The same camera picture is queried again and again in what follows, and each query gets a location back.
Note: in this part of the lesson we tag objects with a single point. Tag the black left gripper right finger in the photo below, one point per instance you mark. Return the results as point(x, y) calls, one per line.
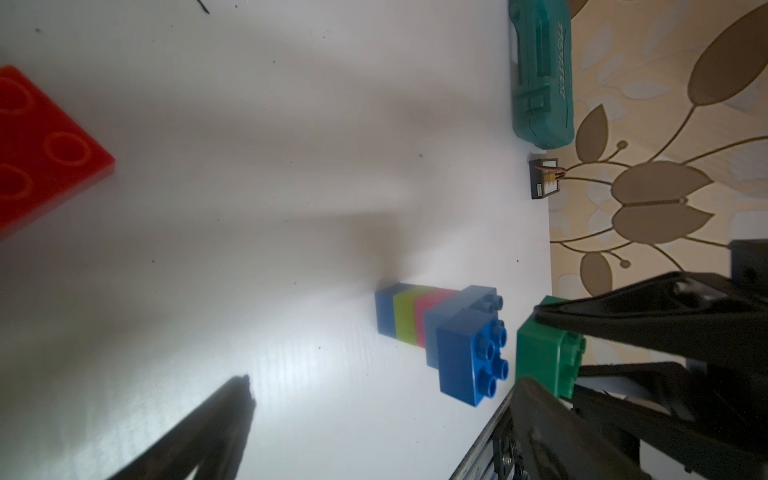
point(557, 444)

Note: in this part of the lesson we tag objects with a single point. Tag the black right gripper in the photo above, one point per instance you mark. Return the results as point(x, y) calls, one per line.
point(699, 316)

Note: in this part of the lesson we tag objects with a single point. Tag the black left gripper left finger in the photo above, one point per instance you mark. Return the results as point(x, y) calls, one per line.
point(209, 443)

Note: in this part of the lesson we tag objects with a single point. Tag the dark green lego brick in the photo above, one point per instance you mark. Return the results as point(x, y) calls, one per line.
point(551, 356)

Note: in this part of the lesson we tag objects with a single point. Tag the dark blue lego brick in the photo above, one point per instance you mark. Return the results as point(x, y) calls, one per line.
point(385, 308)
point(469, 348)

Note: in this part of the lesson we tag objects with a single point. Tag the lime green lego brick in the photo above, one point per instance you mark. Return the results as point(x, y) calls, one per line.
point(404, 312)

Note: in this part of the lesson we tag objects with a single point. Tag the red lego brick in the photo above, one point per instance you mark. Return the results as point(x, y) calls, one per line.
point(46, 157)

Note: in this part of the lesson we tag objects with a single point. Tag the light blue lego brick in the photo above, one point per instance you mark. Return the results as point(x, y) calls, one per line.
point(473, 297)

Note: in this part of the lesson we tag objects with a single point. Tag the black charging board with connectors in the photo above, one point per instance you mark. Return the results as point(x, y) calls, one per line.
point(545, 175)

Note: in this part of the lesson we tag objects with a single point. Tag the green plastic tool case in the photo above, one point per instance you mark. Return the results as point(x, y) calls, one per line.
point(542, 100)

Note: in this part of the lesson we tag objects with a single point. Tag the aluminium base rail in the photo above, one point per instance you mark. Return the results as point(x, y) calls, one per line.
point(492, 455)

